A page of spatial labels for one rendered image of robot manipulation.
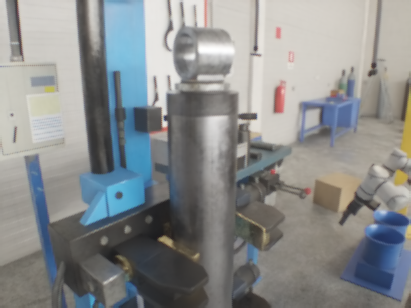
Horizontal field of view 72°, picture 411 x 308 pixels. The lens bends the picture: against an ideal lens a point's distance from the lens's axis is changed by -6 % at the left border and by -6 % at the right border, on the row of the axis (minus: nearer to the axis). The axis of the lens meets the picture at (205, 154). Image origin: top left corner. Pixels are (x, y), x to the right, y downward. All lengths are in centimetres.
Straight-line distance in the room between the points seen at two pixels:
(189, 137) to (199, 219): 25
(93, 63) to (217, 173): 52
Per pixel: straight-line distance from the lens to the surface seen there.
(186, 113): 81
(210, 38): 84
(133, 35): 122
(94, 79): 104
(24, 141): 148
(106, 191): 98
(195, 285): 83
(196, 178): 85
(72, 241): 93
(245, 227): 116
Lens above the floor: 154
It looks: 16 degrees down
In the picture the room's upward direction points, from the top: straight up
